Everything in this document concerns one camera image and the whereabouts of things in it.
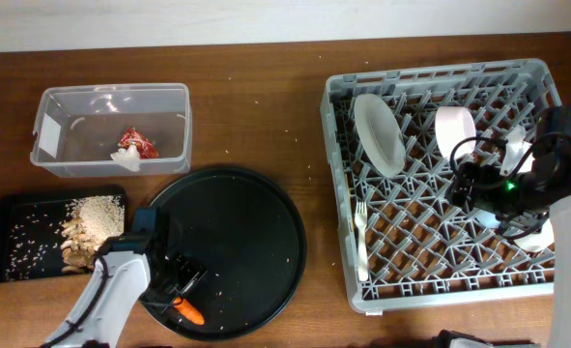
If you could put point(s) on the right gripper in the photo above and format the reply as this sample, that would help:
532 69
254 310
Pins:
480 198

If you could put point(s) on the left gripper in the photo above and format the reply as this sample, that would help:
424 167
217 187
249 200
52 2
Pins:
192 273

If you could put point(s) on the orange carrot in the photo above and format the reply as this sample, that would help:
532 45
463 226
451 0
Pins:
188 311

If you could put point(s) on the blue cup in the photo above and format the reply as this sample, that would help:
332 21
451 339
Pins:
487 219

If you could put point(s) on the white cup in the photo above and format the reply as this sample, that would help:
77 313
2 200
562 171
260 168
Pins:
536 242

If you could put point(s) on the pink bowl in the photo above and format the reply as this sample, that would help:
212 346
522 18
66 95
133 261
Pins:
452 125

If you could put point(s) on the white tissue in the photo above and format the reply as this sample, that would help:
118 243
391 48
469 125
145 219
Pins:
129 158

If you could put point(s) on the red snack wrapper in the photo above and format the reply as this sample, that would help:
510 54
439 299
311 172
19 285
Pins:
144 146

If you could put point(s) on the grey plate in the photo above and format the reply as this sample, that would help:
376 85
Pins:
379 134

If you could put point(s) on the white plastic fork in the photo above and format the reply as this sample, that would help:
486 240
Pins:
361 225

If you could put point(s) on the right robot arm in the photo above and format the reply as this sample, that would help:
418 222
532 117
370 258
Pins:
549 159

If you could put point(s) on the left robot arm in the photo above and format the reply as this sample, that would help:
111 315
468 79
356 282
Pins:
137 266

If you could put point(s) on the grey dishwasher rack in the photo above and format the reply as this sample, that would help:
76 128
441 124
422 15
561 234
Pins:
422 251

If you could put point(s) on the round black serving tray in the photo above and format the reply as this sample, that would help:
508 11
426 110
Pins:
248 235

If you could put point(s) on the food scraps and rice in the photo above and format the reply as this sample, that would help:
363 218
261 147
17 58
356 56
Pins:
93 221

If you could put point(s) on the black rectangular tray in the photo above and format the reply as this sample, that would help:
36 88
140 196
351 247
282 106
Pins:
31 230

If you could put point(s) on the clear plastic bin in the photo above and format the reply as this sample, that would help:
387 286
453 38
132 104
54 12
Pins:
78 128

